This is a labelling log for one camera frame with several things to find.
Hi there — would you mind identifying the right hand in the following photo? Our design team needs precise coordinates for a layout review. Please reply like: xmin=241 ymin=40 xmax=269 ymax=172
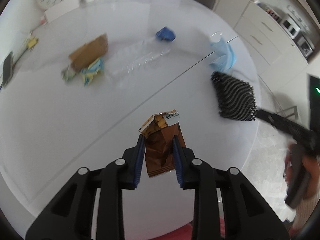
xmin=283 ymin=152 xmax=320 ymax=201

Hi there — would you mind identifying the green crumpled wrapper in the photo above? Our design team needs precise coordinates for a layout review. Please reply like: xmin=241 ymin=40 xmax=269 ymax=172
xmin=61 ymin=65 xmax=76 ymax=82

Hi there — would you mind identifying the brown foil snack wrapper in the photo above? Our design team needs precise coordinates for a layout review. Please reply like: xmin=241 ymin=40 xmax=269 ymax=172
xmin=139 ymin=109 xmax=185 ymax=178

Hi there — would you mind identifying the clear plastic bottle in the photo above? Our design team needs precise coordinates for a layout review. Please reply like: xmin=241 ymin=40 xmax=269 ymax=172
xmin=105 ymin=38 xmax=172 ymax=79

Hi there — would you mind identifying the black smartphone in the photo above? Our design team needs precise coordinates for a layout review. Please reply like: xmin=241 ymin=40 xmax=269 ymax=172
xmin=2 ymin=51 xmax=13 ymax=88

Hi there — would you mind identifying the silver microwave oven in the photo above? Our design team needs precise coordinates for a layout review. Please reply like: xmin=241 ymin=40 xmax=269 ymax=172
xmin=294 ymin=33 xmax=315 ymax=59

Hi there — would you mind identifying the white drawer cabinet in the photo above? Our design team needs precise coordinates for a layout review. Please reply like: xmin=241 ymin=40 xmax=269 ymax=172
xmin=235 ymin=2 xmax=308 ymax=90

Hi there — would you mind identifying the metal step stool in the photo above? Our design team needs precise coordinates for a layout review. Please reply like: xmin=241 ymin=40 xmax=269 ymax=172
xmin=277 ymin=106 xmax=299 ymax=121

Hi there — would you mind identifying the yellow blue crumpled wrapper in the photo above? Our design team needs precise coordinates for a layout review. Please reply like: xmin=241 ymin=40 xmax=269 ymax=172
xmin=80 ymin=57 xmax=104 ymax=86

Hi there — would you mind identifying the black mesh pad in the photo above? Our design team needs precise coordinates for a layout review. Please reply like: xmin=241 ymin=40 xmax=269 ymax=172
xmin=211 ymin=72 xmax=258 ymax=121

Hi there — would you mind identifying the blue face mask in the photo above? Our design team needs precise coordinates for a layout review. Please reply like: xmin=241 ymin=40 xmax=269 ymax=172
xmin=209 ymin=31 xmax=237 ymax=73

